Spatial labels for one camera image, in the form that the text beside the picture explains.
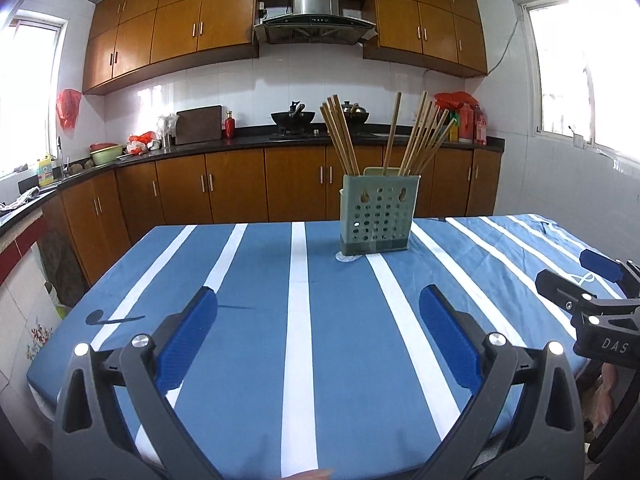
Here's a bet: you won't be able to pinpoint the person's right hand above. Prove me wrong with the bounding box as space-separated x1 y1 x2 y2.
594 363 617 427

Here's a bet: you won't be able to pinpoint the red oil bottle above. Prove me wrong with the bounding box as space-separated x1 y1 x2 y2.
458 103 475 143
474 106 487 145

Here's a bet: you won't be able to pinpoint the green perforated utensil holder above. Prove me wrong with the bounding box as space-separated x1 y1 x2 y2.
340 167 420 257

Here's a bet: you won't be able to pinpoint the lower wooden cabinets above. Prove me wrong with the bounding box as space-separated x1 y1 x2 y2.
42 145 502 307

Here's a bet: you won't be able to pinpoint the wooden cabinets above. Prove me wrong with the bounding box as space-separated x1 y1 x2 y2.
42 145 502 307
82 0 487 94

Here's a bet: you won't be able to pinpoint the red bag on right counter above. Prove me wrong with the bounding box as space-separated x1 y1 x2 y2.
434 91 480 110

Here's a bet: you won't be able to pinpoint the right window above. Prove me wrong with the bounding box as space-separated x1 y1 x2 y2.
523 0 639 160

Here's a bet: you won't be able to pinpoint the window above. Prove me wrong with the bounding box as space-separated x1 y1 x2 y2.
523 0 639 160
1 11 66 174

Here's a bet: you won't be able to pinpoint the blue white striped tablecloth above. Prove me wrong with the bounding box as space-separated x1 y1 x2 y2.
25 212 626 480

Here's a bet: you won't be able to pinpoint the black countertop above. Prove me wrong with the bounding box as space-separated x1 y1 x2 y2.
1 124 506 237

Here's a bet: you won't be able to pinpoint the yellow detergent bottle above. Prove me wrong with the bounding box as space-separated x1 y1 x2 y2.
37 155 54 188

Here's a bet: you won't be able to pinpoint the black wok with lid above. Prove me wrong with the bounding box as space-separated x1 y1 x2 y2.
341 101 369 129

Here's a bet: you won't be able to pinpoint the green plastic basin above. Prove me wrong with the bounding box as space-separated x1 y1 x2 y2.
90 143 124 166

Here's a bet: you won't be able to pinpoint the red white bag on counter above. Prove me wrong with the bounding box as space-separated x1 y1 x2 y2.
126 131 160 155

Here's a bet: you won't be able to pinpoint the black wok left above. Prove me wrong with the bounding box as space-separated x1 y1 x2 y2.
271 101 316 136

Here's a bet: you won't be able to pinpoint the dark cutting board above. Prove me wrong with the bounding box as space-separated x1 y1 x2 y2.
176 105 222 145

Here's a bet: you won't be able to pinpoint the red sauce bottle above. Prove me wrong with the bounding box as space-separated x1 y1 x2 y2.
224 110 235 139

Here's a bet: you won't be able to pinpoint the steel range hood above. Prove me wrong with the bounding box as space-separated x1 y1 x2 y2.
254 0 376 46

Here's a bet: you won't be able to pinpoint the left window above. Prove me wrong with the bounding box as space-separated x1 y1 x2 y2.
1 11 66 174

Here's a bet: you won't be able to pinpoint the upper wooden cabinets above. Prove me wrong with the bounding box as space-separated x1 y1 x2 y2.
82 0 487 94

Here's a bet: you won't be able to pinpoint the red plastic bag on wall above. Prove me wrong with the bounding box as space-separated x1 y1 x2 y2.
55 89 82 131

